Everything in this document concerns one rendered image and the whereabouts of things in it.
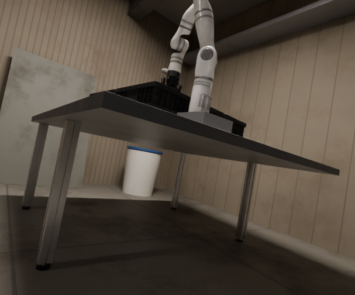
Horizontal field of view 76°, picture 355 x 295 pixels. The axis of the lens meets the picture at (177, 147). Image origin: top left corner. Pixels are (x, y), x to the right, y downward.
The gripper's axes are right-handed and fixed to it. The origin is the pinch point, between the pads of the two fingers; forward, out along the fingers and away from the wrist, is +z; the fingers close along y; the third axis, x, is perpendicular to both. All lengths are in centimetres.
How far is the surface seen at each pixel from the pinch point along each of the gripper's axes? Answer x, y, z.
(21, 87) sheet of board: 207, -60, -12
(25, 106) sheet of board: 202, -53, 8
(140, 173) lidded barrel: 158, 83, 62
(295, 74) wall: 23, 181, -89
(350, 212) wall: -46, 182, 51
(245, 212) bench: 1, 96, 66
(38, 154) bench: 94, -44, 51
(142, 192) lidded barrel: 156, 91, 87
